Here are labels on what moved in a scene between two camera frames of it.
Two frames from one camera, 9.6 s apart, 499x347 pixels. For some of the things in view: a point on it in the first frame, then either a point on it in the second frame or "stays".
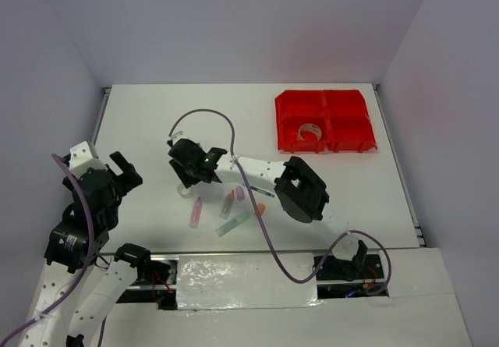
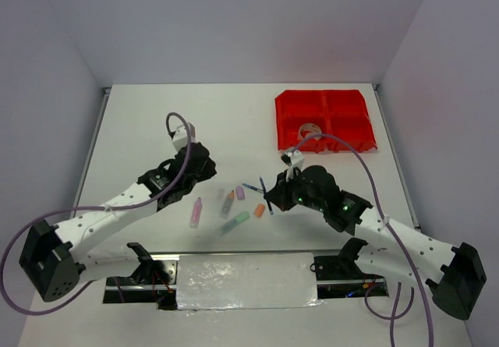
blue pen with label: [260, 190] stays
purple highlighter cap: [240, 192] stays
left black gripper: [131, 178] to [210, 169]
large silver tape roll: [312, 128] stays
